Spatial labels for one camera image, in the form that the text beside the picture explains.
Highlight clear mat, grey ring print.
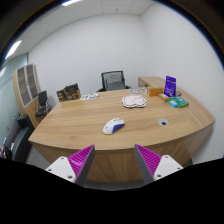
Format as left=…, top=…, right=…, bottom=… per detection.
left=129, top=86, right=148, bottom=95

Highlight small black office chair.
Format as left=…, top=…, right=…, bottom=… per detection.
left=34, top=89, right=54, bottom=124

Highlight black sofa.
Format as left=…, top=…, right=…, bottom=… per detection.
left=2, top=114, right=35, bottom=163

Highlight open cardboard box, dark contents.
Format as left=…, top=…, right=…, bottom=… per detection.
left=55, top=83, right=82, bottom=103

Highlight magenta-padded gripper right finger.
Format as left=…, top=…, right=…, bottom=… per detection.
left=133, top=143, right=184, bottom=185

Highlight purple standing card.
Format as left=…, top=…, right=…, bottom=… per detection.
left=163, top=75, right=177, bottom=98

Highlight white and blue computer mouse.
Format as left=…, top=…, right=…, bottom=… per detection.
left=102, top=117, right=126, bottom=136

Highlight green packet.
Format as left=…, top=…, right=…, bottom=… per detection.
left=169, top=95, right=190, bottom=108

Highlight small tan box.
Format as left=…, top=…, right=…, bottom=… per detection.
left=157, top=93, right=172, bottom=102

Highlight grey desk cable grommet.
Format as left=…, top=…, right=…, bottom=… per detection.
left=157, top=117, right=170, bottom=127

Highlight wooden shelf unit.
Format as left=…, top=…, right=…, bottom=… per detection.
left=12, top=63, right=43, bottom=128

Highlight black mesh office chair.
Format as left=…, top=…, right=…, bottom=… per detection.
left=96, top=70, right=132, bottom=93

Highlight grey backpack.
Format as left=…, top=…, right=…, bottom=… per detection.
left=105, top=73, right=125, bottom=91

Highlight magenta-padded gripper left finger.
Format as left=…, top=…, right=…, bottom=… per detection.
left=45, top=144, right=96, bottom=186

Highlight white and green leaflet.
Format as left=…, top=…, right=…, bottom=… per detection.
left=79, top=92, right=101, bottom=101

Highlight ceiling light panel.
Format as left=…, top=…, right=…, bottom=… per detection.
left=4, top=39, right=23, bottom=60
left=61, top=0, right=83, bottom=7

